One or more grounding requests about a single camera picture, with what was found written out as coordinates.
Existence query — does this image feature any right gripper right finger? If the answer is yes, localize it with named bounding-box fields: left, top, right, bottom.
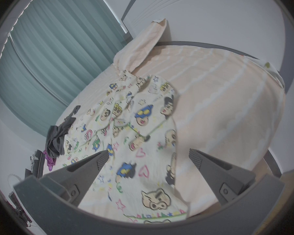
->
left=189, top=148, right=257, bottom=205

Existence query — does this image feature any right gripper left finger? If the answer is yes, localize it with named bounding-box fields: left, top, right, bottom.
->
left=39, top=150, right=110, bottom=207

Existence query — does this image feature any white printed pyjama top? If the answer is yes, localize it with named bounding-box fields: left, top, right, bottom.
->
left=61, top=70, right=189, bottom=225

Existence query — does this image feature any bed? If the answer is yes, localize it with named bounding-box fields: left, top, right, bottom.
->
left=55, top=0, right=294, bottom=226

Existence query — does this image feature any purple satin garment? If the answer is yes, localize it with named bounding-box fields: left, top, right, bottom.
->
left=43, top=149, right=57, bottom=171

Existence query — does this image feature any black garment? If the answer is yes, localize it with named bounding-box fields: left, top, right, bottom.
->
left=45, top=118, right=76, bottom=159

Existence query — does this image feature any black chest of drawers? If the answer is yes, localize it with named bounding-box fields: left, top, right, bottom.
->
left=25, top=153, right=46, bottom=180

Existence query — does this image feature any dark grey thin garment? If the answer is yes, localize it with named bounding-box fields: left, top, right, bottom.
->
left=64, top=105, right=81, bottom=122

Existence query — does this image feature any blue-green curtain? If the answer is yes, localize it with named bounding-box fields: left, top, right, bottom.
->
left=0, top=37, right=69, bottom=138
left=9, top=0, right=128, bottom=107

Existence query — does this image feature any pink striped pillow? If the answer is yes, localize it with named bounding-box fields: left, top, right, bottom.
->
left=113, top=19, right=168, bottom=74

